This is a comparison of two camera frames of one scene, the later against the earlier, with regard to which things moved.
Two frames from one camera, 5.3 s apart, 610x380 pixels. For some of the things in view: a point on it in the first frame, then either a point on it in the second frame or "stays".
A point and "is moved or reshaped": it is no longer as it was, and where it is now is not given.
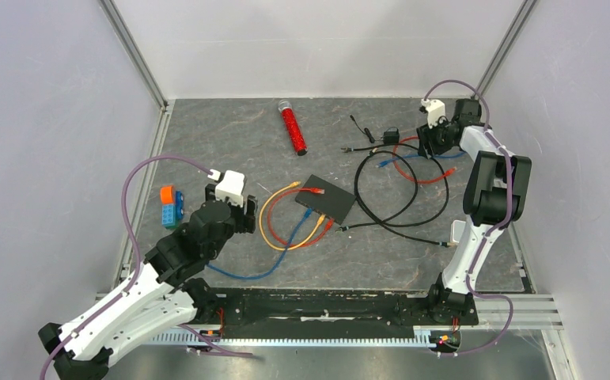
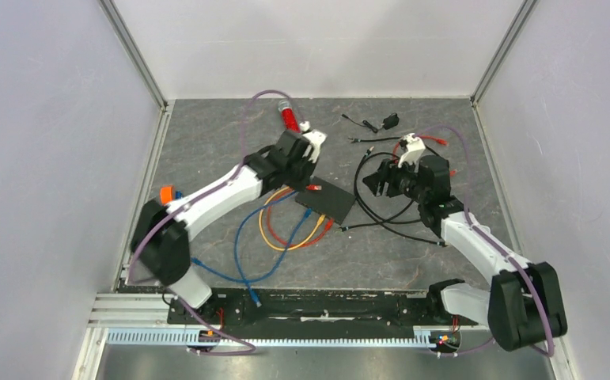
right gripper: [426, 135] to [392, 173]
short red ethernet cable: [329, 223] stays
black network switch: [335, 203] stays
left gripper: [247, 222] to [310, 168]
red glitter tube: [286, 107] stays
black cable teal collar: [415, 146] is moved or reshaped
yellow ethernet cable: [320, 219] stays
